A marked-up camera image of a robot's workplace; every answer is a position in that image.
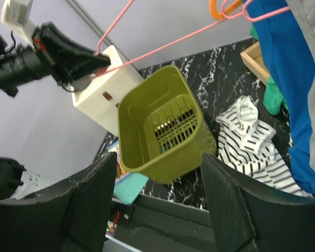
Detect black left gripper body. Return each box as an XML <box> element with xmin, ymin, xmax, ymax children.
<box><xmin>31</xmin><ymin>22</ymin><xmax>74</xmax><ymax>86</ymax></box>

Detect blue tank top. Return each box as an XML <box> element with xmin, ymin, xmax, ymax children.
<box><xmin>254</xmin><ymin>11</ymin><xmax>315</xmax><ymax>194</ymax></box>

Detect wooden clothes rack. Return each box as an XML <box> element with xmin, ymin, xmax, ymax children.
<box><xmin>240</xmin><ymin>42</ymin><xmax>270</xmax><ymax>85</ymax></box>

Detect black white striped tank top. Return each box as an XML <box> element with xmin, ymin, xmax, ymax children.
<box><xmin>216</xmin><ymin>96</ymin><xmax>312</xmax><ymax>197</ymax></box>

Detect olive green plastic basket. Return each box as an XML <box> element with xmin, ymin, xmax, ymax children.
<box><xmin>118</xmin><ymin>65</ymin><xmax>217</xmax><ymax>184</ymax></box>

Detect pink wire hanger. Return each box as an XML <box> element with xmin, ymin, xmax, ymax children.
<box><xmin>79</xmin><ymin>1</ymin><xmax>290</xmax><ymax>73</ymax></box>

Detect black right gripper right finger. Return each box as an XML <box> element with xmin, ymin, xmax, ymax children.
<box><xmin>201</xmin><ymin>153</ymin><xmax>315</xmax><ymax>251</ymax></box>

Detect pink hanger under blue top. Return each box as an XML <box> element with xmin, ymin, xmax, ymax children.
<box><xmin>220</xmin><ymin>0</ymin><xmax>253</xmax><ymax>20</ymax></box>

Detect white drawer unit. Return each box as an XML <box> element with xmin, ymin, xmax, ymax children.
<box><xmin>70</xmin><ymin>44</ymin><xmax>145</xmax><ymax>137</ymax></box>

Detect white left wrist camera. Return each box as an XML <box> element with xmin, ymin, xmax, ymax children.
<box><xmin>1</xmin><ymin>0</ymin><xmax>36</xmax><ymax>47</ymax></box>

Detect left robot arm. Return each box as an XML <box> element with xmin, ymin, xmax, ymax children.
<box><xmin>0</xmin><ymin>22</ymin><xmax>111</xmax><ymax>97</ymax></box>

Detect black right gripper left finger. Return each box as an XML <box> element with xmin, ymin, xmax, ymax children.
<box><xmin>0</xmin><ymin>152</ymin><xmax>117</xmax><ymax>251</ymax></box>

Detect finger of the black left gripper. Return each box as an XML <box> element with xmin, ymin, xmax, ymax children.
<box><xmin>60</xmin><ymin>35</ymin><xmax>111</xmax><ymax>75</ymax></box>
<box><xmin>69</xmin><ymin>67</ymin><xmax>108</xmax><ymax>87</ymax></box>

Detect green tank top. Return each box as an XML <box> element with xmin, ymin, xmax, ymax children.
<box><xmin>249</xmin><ymin>23</ymin><xmax>289</xmax><ymax>116</ymax></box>

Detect orange plastic hanger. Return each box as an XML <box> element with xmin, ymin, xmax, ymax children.
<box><xmin>208</xmin><ymin>0</ymin><xmax>244</xmax><ymax>20</ymax></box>

